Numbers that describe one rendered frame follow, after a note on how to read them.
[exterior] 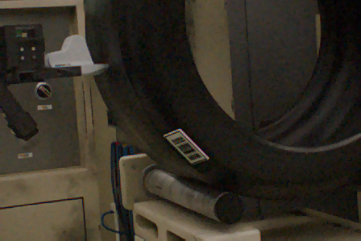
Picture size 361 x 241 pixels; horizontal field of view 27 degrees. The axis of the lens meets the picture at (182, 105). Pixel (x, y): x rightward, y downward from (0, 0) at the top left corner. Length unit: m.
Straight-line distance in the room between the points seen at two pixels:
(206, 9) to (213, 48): 0.08
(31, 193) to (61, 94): 0.22
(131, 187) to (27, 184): 0.31
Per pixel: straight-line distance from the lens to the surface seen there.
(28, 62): 1.08
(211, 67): 1.47
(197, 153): 1.06
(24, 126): 1.08
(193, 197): 1.16
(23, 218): 1.64
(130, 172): 1.39
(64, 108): 1.68
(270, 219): 1.47
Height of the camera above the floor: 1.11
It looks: 3 degrees down
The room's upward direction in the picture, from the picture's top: 4 degrees counter-clockwise
